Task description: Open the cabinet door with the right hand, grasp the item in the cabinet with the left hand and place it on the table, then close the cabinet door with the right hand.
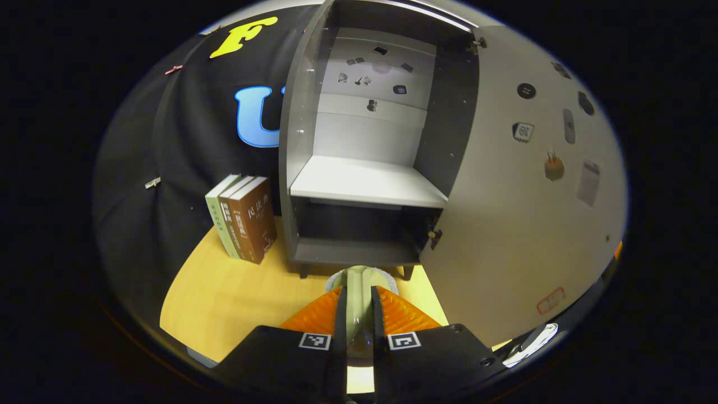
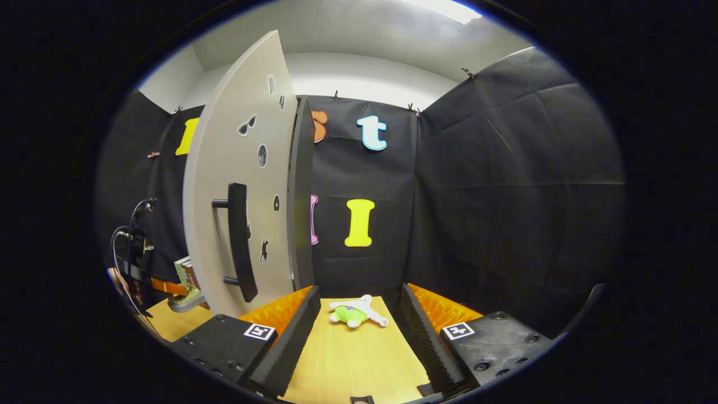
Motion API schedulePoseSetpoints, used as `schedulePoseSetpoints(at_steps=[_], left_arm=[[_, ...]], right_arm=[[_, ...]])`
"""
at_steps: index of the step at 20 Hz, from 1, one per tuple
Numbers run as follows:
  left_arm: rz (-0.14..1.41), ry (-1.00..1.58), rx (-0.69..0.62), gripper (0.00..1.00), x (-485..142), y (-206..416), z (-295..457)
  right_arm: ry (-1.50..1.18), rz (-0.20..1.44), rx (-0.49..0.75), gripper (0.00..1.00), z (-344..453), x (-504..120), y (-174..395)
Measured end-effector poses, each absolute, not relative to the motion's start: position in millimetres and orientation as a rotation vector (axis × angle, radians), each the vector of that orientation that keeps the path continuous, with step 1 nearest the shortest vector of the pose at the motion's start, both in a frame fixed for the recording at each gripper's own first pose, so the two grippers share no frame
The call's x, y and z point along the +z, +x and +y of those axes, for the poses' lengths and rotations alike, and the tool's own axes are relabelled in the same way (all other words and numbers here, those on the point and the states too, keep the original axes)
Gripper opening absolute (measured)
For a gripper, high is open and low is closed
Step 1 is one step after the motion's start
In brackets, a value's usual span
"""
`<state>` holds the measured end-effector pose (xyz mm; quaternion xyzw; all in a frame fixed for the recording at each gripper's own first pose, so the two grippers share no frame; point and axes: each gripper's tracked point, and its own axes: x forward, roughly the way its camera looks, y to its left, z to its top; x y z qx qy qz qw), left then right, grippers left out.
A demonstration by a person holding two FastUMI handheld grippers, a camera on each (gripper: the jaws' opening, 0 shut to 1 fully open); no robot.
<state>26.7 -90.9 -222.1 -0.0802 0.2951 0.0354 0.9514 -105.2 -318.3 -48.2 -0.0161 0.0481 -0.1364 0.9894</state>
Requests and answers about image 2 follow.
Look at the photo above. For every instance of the brown book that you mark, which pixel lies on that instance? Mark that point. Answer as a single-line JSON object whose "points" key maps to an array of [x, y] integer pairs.
{"points": [[192, 276]]}

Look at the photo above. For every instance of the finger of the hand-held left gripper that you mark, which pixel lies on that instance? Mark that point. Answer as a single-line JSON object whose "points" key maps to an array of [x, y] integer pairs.
{"points": [[168, 286]]}

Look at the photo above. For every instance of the black backdrop cloth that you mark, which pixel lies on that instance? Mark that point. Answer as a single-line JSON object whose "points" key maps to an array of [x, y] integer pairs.
{"points": [[505, 196]]}

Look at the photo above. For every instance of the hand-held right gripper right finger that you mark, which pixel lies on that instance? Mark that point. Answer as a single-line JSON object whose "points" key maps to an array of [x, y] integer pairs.
{"points": [[423, 342]]}

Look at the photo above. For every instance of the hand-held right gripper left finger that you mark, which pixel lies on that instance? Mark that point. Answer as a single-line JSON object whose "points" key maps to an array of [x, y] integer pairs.
{"points": [[291, 342]]}

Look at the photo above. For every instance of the green and white plush toy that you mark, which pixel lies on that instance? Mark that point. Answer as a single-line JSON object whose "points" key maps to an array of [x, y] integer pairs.
{"points": [[353, 314]]}

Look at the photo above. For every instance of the long ceiling light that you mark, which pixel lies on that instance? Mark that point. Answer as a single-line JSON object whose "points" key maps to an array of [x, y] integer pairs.
{"points": [[449, 8]]}

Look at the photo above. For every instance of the beige cabinet door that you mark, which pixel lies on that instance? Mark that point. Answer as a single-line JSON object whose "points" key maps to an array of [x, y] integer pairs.
{"points": [[224, 168]]}

